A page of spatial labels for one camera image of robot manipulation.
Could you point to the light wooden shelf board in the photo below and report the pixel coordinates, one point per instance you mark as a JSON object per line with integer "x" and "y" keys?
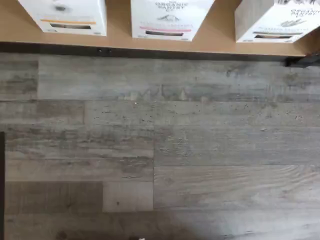
{"x": 120, "y": 30}

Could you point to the white box pink strip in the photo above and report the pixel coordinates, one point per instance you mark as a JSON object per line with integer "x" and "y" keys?
{"x": 170, "y": 15}

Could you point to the white box orange strip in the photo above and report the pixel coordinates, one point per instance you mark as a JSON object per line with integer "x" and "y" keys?
{"x": 75, "y": 12}

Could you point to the white box green strip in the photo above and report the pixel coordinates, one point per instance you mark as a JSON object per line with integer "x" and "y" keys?
{"x": 275, "y": 20}

